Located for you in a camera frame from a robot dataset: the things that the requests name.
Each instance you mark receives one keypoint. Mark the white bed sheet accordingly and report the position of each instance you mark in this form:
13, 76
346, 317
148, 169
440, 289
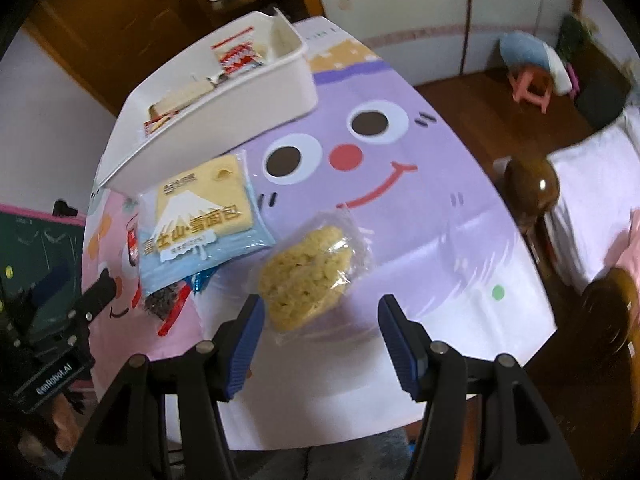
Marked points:
598, 179

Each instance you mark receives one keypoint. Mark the cartoon face table cover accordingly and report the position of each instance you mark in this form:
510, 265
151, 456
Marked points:
370, 194

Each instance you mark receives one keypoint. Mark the blue white cushion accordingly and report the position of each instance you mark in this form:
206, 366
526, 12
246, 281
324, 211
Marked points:
518, 49

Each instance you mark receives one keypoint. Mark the wooden bed post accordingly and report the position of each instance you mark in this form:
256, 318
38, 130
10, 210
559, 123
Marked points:
531, 188

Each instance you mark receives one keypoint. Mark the red dark dried-fruit packet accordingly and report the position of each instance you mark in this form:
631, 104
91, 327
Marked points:
167, 304

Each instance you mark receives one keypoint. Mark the white plastic storage bin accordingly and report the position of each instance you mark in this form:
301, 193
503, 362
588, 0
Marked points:
235, 111

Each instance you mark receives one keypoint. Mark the pink plastic stool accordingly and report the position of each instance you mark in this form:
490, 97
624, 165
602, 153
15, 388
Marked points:
532, 84

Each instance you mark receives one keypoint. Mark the blue yellow bread package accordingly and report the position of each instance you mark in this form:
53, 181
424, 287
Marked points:
198, 220

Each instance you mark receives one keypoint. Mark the brown wooden door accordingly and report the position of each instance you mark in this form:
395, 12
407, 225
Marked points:
110, 46

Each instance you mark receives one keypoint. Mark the green chalkboard pink frame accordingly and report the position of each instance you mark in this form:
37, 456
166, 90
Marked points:
33, 244

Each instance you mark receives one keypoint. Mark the clear bag yellow noodle cake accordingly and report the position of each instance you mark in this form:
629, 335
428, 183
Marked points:
306, 279

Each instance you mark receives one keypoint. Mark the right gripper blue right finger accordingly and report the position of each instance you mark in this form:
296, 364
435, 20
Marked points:
402, 344

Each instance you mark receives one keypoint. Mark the red white snack bag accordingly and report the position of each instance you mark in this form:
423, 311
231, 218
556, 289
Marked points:
176, 101

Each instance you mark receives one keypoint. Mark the red white cookie packet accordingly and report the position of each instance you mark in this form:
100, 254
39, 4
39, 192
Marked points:
238, 54

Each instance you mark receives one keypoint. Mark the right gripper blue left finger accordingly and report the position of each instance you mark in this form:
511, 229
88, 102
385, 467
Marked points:
239, 345

